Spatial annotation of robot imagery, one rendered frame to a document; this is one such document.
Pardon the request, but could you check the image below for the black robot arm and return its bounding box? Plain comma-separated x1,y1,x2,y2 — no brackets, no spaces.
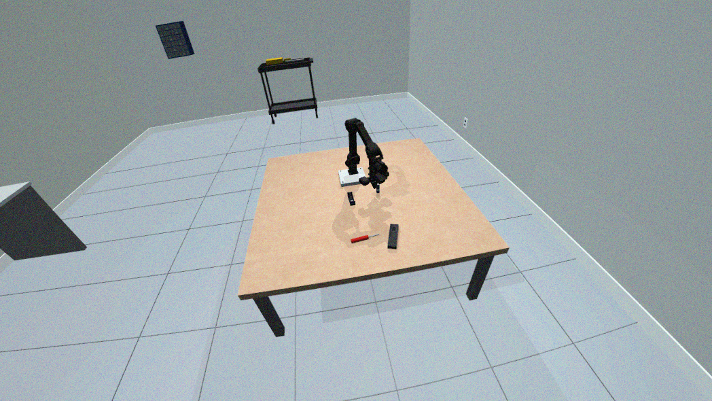
344,118,388,184

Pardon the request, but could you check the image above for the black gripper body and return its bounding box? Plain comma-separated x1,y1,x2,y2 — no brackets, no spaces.
359,167,378,186

